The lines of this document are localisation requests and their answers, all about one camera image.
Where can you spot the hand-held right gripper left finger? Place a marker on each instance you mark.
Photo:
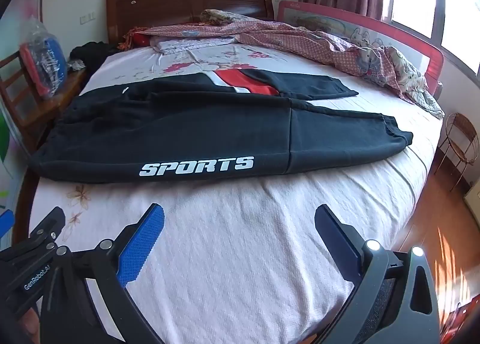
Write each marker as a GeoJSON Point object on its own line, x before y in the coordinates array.
{"type": "Point", "coordinates": [144, 244]}

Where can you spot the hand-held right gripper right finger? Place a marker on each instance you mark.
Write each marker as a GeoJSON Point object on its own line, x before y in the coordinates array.
{"type": "Point", "coordinates": [333, 241]}

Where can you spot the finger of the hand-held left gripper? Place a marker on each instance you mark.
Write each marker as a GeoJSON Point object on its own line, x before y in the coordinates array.
{"type": "Point", "coordinates": [50, 226]}
{"type": "Point", "coordinates": [5, 226]}

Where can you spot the black sports pants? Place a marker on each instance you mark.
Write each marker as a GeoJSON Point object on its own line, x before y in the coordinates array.
{"type": "Point", "coordinates": [187, 130]}

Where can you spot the bed with floral white sheet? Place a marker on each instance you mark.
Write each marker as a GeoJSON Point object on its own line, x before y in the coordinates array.
{"type": "Point", "coordinates": [243, 224]}

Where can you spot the wooden chair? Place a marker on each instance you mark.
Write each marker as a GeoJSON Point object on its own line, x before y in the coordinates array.
{"type": "Point", "coordinates": [56, 93]}

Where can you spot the white box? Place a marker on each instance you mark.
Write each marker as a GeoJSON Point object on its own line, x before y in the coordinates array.
{"type": "Point", "coordinates": [473, 201]}

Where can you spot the plastic bag of clothes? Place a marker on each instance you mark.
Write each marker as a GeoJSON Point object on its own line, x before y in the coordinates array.
{"type": "Point", "coordinates": [48, 59]}

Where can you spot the black clothes pile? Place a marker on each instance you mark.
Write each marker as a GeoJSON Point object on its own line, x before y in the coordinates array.
{"type": "Point", "coordinates": [92, 52]}

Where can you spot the red checked quilt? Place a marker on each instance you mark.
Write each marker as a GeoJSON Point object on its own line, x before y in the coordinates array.
{"type": "Point", "coordinates": [300, 42]}

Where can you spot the red cushion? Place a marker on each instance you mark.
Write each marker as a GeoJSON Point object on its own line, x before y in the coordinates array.
{"type": "Point", "coordinates": [140, 39]}

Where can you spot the folded light purple sheet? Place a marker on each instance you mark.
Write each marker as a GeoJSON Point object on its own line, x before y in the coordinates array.
{"type": "Point", "coordinates": [187, 44]}

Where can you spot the floral wardrobe door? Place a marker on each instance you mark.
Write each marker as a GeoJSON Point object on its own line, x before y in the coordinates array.
{"type": "Point", "coordinates": [15, 10]}

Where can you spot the floral pillow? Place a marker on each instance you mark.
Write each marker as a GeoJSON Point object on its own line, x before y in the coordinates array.
{"type": "Point", "coordinates": [219, 16]}

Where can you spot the wooden headboard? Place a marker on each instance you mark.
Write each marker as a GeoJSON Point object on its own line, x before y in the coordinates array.
{"type": "Point", "coordinates": [180, 3]}

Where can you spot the window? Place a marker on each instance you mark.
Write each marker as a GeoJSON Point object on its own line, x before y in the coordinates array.
{"type": "Point", "coordinates": [412, 3]}

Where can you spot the wall socket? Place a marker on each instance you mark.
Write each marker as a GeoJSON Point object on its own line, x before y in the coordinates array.
{"type": "Point", "coordinates": [86, 18]}

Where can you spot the red bed guard rail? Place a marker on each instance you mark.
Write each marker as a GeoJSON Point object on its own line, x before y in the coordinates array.
{"type": "Point", "coordinates": [318, 18]}

